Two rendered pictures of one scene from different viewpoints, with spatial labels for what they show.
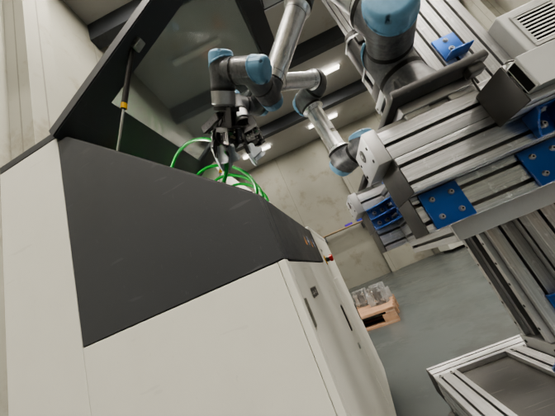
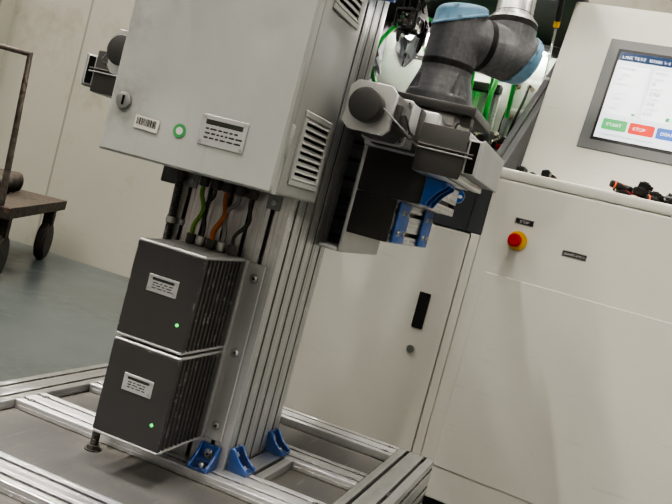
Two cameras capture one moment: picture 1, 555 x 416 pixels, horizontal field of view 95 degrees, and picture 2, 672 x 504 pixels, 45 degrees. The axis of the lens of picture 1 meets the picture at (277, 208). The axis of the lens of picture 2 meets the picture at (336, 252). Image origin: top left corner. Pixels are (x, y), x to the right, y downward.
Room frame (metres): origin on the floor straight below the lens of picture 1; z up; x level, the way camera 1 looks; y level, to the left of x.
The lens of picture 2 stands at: (1.39, -2.31, 0.78)
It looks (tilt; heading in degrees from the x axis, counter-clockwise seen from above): 3 degrees down; 103
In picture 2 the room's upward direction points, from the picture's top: 15 degrees clockwise
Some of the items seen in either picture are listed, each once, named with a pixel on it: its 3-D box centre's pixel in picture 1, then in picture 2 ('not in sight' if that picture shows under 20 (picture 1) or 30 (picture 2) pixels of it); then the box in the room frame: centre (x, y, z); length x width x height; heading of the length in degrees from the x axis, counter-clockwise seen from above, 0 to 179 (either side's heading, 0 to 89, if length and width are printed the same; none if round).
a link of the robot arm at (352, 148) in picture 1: (364, 144); (458, 34); (1.10, -0.49, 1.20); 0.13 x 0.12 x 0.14; 38
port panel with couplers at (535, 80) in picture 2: not in sight; (522, 116); (1.23, 0.43, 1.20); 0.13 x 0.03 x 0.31; 169
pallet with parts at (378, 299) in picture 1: (344, 313); not in sight; (3.81, -0.30, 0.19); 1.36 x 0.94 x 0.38; 74
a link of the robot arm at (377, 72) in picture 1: (387, 56); not in sight; (0.60, -0.45, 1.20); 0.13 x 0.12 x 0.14; 163
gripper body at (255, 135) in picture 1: (249, 132); (413, 12); (0.88, -0.01, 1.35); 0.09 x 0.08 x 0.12; 79
